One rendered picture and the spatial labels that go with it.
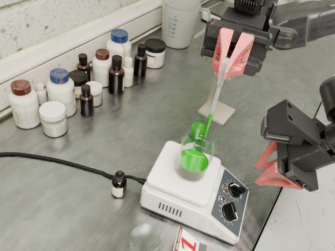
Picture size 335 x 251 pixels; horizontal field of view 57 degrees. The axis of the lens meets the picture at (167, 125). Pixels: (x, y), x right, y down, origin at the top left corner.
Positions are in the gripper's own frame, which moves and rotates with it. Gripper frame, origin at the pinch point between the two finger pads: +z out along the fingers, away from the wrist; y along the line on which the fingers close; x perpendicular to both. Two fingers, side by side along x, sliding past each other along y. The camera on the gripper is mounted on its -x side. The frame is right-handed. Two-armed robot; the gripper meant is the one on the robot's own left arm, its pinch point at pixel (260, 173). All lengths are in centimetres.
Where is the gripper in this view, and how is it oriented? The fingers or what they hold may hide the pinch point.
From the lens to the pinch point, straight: 60.9
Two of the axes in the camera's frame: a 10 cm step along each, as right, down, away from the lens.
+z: -5.8, 4.4, 6.9
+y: -1.9, 7.5, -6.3
